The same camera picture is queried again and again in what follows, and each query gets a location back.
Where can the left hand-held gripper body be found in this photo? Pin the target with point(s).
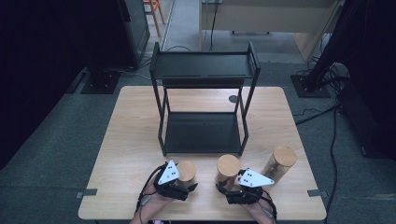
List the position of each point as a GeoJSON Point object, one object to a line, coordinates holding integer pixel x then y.
{"type": "Point", "coordinates": [169, 174]}

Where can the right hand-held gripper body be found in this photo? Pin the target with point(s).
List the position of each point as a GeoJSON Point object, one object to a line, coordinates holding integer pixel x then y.
{"type": "Point", "coordinates": [253, 180]}

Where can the short glass jar wooden lid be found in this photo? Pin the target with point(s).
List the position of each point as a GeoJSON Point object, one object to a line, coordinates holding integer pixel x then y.
{"type": "Point", "coordinates": [186, 170]}

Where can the glass jar red berries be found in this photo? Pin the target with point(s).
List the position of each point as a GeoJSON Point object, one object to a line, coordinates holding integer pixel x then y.
{"type": "Point", "coordinates": [228, 165]}

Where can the black metal shelf rack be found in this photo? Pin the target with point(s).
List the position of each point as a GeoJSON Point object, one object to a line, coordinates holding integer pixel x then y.
{"type": "Point", "coordinates": [202, 65]}

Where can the person's left hand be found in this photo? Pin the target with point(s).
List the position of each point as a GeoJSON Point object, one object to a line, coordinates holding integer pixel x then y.
{"type": "Point", "coordinates": [155, 202]}

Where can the person's right hand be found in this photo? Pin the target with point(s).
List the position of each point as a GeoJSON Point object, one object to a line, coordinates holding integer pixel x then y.
{"type": "Point", "coordinates": [261, 211]}

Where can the tall glass jar wooden lid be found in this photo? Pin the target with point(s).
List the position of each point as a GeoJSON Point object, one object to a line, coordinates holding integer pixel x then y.
{"type": "Point", "coordinates": [285, 156]}

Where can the grey tape strip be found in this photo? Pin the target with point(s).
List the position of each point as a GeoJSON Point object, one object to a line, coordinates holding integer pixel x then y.
{"type": "Point", "coordinates": [86, 193]}
{"type": "Point", "coordinates": [317, 193]}

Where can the grey round table grommet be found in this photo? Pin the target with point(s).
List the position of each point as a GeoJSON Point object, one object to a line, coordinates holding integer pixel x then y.
{"type": "Point", "coordinates": [233, 99]}

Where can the black equipment box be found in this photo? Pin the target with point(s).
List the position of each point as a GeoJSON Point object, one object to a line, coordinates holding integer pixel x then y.
{"type": "Point", "coordinates": [364, 118]}

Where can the black monitor panel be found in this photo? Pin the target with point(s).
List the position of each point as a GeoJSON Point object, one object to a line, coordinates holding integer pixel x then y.
{"type": "Point", "coordinates": [137, 31]}

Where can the beige wooden desk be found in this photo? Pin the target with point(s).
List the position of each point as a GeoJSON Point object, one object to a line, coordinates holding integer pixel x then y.
{"type": "Point", "coordinates": [267, 15]}

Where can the orange wooden stool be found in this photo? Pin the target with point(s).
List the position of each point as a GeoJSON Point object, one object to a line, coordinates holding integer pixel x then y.
{"type": "Point", "coordinates": [154, 9]}

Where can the dark curtain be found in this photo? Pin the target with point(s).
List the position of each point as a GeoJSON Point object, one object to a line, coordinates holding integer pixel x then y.
{"type": "Point", "coordinates": [37, 62]}

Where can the black stand base plate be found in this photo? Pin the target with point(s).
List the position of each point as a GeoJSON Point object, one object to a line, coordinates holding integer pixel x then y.
{"type": "Point", "coordinates": [101, 83]}
{"type": "Point", "coordinates": [311, 88]}

